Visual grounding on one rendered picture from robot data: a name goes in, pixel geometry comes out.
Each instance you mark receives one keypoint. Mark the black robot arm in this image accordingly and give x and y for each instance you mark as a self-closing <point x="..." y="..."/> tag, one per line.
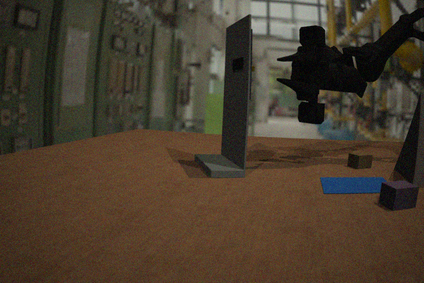
<point x="370" y="58"/>

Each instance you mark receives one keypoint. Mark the dark grey panel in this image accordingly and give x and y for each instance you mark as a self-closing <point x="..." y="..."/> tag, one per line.
<point x="237" y="93"/>

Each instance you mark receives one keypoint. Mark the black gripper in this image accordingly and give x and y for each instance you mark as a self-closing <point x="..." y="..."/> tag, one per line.
<point x="321" y="74"/>

